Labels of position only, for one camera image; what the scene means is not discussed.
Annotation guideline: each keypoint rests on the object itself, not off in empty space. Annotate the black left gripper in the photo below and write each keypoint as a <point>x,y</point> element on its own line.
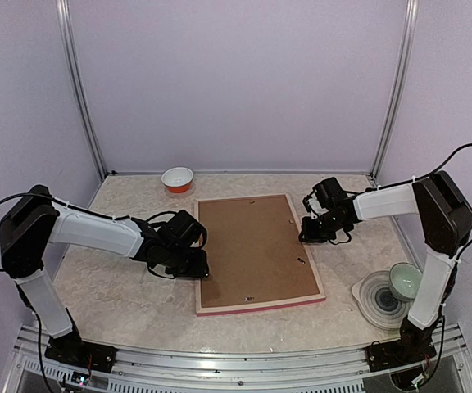
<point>198,269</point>

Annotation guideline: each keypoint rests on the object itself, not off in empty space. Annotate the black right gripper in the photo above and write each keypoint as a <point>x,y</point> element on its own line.
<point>308,235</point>

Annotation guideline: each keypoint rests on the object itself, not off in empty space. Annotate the pink wooden picture frame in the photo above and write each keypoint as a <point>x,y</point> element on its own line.
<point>260,309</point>

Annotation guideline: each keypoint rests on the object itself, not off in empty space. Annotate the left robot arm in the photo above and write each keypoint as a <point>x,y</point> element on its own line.
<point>39,223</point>

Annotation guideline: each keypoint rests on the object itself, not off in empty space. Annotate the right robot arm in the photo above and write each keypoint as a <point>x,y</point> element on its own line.
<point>446,221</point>

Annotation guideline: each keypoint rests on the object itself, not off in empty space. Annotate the orange white bowl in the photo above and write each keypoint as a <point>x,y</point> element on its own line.
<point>178,179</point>

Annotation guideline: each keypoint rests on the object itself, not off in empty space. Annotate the green ceramic bowl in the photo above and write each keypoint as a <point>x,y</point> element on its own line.
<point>404,281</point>

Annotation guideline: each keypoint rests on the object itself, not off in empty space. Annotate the white swirl plate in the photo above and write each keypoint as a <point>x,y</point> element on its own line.
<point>377,304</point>

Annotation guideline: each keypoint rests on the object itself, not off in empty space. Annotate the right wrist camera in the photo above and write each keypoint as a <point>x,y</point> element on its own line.
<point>311,205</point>

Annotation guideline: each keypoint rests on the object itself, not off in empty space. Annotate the aluminium front rail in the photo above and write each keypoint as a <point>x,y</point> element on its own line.
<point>348,369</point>

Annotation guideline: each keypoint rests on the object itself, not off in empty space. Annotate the right aluminium corner post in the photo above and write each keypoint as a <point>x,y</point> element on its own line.
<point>404,55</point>

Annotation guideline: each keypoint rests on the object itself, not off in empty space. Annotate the aluminium corner post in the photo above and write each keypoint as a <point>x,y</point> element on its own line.
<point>68,42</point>
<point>404,55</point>

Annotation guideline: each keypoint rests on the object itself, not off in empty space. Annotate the left aluminium corner post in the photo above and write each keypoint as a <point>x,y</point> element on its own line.
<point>68,42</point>

